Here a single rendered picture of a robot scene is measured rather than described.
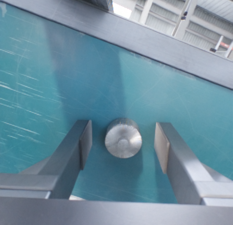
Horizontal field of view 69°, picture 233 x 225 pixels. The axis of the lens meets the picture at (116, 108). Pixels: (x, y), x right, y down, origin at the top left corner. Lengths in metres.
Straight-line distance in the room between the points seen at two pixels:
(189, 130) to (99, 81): 0.10
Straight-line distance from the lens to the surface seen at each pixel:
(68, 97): 0.17
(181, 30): 4.69
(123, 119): 0.15
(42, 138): 0.19
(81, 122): 0.15
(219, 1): 11.06
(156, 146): 0.16
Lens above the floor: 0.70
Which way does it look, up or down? 16 degrees down
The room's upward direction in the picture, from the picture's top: 21 degrees clockwise
